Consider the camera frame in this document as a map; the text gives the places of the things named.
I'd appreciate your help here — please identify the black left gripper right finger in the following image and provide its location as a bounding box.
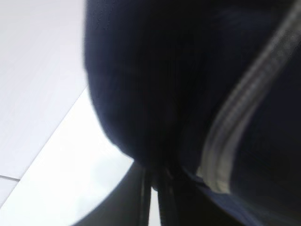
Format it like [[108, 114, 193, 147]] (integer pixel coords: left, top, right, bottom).
[[158, 169, 212, 226]]

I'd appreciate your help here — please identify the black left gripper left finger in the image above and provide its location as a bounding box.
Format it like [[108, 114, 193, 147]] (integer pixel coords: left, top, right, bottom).
[[75, 162, 151, 226]]

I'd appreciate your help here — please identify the navy blue lunch bag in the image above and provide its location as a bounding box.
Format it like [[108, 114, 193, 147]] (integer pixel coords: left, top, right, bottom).
[[84, 0, 301, 226]]

